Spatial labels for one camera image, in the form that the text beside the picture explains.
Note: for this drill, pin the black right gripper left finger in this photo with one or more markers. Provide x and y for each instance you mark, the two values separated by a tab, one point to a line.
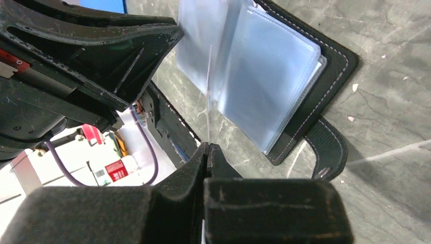
169	212

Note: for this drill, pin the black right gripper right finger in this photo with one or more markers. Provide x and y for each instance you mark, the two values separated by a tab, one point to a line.
258	210

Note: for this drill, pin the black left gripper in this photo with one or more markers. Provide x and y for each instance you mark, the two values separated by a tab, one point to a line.
111	56

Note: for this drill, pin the black leather card holder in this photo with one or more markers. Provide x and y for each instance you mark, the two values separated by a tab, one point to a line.
272	76

